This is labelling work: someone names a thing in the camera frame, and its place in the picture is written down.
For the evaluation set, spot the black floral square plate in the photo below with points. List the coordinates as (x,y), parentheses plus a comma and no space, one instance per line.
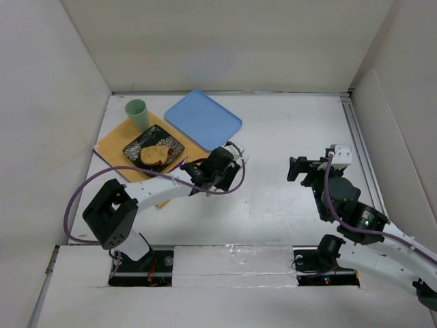
(154,135)

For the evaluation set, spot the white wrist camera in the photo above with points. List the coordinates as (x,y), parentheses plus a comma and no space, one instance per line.
(342,156)
(237,151)

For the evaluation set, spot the blue plastic tray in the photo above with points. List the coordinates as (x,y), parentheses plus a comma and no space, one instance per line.
(203,120)

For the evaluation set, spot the green plastic cup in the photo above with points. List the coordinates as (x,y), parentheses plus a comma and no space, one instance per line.
(137,112)

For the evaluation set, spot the metal tongs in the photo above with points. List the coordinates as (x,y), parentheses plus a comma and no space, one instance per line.
(196,179)

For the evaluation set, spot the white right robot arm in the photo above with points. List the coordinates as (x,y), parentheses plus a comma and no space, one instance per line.
(365,240)

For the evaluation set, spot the aluminium frame rail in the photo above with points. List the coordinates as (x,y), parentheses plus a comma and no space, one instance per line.
(362,154)

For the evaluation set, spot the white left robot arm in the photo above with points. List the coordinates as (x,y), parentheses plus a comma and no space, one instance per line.
(111,213)

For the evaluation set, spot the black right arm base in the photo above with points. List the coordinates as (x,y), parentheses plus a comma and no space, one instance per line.
(318,266)

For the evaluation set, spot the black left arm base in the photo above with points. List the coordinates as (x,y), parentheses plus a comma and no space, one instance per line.
(155,271)

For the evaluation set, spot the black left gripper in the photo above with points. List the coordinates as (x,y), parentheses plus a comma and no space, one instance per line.
(229,171)

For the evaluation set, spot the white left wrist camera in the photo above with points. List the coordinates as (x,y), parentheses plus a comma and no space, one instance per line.
(237,151)

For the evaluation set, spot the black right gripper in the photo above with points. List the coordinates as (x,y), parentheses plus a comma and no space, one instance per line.
(308,169)

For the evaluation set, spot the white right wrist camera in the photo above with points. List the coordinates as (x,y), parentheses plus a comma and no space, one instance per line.
(342,156)

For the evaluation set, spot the toasted bread slice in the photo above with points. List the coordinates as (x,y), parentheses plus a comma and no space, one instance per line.
(155,155)

